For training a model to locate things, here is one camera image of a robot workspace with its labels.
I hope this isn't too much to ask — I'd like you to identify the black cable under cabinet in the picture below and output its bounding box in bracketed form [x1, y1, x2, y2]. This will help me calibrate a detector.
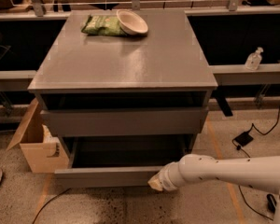
[31, 188, 72, 224]

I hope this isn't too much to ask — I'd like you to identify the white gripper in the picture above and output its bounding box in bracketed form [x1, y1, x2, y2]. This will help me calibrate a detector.
[147, 162, 178, 191]

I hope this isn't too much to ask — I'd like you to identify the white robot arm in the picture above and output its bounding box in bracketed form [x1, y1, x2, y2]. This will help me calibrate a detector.
[148, 154, 280, 224]

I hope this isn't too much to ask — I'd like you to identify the cardboard box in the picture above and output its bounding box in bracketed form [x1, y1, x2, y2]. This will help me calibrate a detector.
[7, 99, 69, 173]

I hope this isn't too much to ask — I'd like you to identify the green chip bag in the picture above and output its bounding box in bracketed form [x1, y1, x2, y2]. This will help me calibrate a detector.
[81, 15, 127, 36]

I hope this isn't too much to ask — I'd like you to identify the grey drawer cabinet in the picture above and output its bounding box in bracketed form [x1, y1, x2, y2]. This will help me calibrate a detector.
[27, 9, 218, 170]

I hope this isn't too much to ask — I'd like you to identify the black floor cable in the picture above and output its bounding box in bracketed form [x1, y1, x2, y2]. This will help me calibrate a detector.
[231, 96, 280, 222]

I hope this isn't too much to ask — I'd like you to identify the white bowl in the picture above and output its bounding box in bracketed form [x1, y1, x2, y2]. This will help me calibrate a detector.
[117, 10, 148, 35]

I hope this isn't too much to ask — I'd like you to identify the grey drawer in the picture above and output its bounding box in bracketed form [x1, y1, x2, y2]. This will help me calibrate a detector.
[55, 134, 192, 188]
[41, 107, 208, 137]

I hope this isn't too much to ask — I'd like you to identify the black handheld device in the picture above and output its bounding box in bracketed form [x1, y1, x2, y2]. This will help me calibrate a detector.
[267, 194, 276, 213]

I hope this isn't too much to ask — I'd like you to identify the black power adapter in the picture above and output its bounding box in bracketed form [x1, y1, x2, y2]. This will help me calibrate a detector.
[234, 132, 253, 147]

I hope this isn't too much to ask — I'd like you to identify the clear sanitizer pump bottle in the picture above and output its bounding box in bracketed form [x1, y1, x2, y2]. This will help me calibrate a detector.
[245, 47, 263, 71]

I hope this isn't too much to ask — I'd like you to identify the grey top drawer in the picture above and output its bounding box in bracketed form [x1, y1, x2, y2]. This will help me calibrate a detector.
[41, 107, 208, 137]

